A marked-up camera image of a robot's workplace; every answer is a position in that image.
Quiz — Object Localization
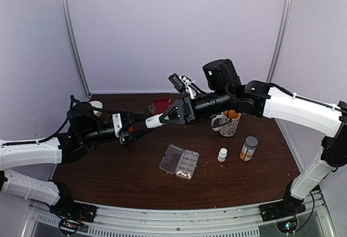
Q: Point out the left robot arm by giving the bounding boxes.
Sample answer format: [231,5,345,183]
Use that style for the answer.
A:
[1,100,163,217]

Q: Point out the white pills in organizer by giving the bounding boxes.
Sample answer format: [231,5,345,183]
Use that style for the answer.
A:
[176,170,191,178]

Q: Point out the plain white ceramic bowl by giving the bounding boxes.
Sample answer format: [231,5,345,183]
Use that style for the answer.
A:
[89,101,103,118]

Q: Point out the small white pill bottle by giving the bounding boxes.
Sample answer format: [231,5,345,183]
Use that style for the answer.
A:
[217,148,228,162]

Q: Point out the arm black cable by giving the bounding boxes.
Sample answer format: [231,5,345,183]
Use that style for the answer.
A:
[0,94,120,147]
[268,82,347,229]

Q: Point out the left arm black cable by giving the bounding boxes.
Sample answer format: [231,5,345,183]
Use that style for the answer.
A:
[0,94,120,147]

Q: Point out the right aluminium frame post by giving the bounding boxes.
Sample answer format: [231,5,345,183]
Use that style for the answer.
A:
[266,0,293,83]

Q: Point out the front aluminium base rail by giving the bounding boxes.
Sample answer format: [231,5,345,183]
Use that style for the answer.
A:
[21,190,338,237]

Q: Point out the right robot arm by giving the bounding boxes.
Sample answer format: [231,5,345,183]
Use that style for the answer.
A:
[159,59,346,216]

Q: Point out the left aluminium frame post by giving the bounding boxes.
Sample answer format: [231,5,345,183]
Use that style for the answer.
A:
[60,0,91,98]

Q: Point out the amber bottle grey cap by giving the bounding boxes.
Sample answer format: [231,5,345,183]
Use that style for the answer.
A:
[240,136,258,162]

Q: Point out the red floral plate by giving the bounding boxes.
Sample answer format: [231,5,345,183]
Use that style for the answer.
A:
[147,98,173,116]

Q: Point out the clear plastic pill organizer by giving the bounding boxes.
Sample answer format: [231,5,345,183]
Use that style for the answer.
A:
[159,144,200,180]

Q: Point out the aluminium frame post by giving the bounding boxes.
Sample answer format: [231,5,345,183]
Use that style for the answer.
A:
[60,0,91,98]
[266,0,293,83]

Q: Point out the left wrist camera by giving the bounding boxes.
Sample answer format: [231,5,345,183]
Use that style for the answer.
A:
[111,111,136,138]

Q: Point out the floral mug yellow inside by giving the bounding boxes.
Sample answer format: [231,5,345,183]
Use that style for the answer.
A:
[210,110,241,137]

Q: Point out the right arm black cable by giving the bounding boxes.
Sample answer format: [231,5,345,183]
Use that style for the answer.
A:
[268,82,347,229]

